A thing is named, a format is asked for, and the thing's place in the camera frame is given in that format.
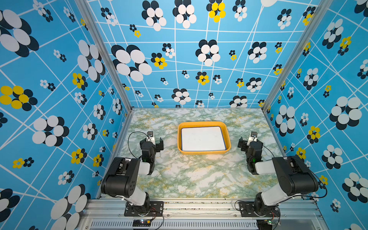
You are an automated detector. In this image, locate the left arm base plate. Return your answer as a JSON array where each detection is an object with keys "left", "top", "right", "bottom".
[{"left": 124, "top": 201, "right": 164, "bottom": 217}]

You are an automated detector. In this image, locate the blue-framed whiteboard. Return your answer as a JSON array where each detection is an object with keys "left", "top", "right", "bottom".
[{"left": 181, "top": 126, "right": 226, "bottom": 152}]

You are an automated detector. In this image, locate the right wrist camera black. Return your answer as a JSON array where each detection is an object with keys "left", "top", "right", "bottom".
[{"left": 248, "top": 131, "right": 258, "bottom": 143}]

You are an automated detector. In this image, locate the green circuit board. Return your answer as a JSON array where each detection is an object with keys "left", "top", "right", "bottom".
[
  {"left": 257, "top": 220, "right": 273, "bottom": 230},
  {"left": 132, "top": 219, "right": 151, "bottom": 230}
]

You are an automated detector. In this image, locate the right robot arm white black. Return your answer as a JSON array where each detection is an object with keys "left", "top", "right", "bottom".
[{"left": 238, "top": 136, "right": 319, "bottom": 216}]

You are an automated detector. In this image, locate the yellow plastic storage box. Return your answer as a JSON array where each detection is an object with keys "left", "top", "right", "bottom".
[{"left": 177, "top": 121, "right": 232, "bottom": 155}]

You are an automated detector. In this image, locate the left green circuit board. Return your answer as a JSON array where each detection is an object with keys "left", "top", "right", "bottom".
[{"left": 132, "top": 219, "right": 151, "bottom": 230}]

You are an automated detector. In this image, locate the right green circuit board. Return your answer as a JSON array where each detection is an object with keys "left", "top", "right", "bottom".
[{"left": 257, "top": 220, "right": 273, "bottom": 230}]

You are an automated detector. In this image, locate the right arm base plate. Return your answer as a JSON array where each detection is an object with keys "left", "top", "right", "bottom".
[{"left": 237, "top": 201, "right": 280, "bottom": 219}]

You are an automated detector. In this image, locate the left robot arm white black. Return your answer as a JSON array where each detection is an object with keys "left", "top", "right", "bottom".
[{"left": 101, "top": 139, "right": 164, "bottom": 213}]

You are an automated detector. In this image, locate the aluminium front rail frame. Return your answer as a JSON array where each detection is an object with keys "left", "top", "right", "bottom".
[{"left": 78, "top": 198, "right": 328, "bottom": 230}]

